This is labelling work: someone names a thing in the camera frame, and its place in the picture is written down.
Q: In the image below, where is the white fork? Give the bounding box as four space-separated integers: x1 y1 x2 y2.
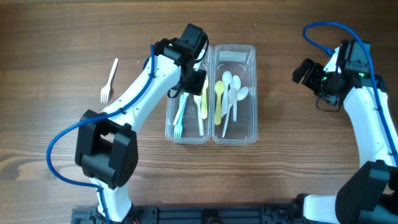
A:
173 93 189 126
193 95 205 136
100 58 119 104

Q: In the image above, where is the yellow plastic fork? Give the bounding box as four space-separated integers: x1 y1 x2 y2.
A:
201 75 208 119

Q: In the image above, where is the clear plastic container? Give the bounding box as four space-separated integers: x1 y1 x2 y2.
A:
165 46 214 144
211 44 258 145

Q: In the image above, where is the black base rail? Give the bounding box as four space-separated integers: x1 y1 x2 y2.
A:
71 202 312 224

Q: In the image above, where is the white spoon three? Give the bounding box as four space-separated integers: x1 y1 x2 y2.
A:
236 86 249 101

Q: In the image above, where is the white spoon two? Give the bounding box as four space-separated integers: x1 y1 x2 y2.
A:
222 88 236 138

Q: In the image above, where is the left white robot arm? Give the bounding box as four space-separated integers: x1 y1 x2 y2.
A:
75 38 209 223

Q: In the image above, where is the right blue cable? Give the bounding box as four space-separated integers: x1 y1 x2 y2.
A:
302 21 398 162

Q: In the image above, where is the yellow plastic spoon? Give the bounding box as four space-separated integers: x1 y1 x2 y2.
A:
215 80 224 125

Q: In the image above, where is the white spoon four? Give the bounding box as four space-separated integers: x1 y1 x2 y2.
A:
221 71 232 116

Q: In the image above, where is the white spoon one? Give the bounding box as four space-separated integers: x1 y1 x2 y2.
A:
230 75 241 121

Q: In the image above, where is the light blue plastic fork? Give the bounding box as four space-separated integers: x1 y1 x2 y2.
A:
174 102 186 138

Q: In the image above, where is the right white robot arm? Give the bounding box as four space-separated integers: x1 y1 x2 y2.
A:
292 58 397 223

